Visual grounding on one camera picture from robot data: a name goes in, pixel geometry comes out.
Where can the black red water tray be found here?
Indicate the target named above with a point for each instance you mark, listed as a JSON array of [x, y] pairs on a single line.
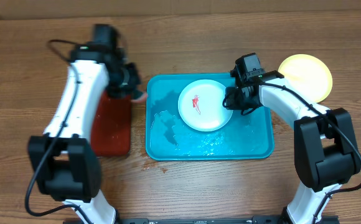
[[111, 131]]

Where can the light blue plate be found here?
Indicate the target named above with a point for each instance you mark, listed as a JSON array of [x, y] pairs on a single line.
[[200, 105]]

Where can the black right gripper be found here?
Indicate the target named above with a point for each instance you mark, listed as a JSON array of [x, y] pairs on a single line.
[[235, 104]]

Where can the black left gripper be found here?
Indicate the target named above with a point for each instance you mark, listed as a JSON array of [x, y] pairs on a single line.
[[135, 81]]

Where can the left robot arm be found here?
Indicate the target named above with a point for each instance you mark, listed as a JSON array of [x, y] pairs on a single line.
[[67, 173]]

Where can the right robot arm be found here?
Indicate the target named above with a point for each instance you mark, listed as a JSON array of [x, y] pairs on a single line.
[[326, 157]]

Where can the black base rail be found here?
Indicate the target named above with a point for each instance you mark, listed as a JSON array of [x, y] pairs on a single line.
[[258, 219]]

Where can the green plate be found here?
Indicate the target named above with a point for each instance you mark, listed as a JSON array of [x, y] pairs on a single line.
[[308, 75]]

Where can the teal plastic tray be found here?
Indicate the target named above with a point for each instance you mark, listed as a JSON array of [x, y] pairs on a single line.
[[169, 138]]

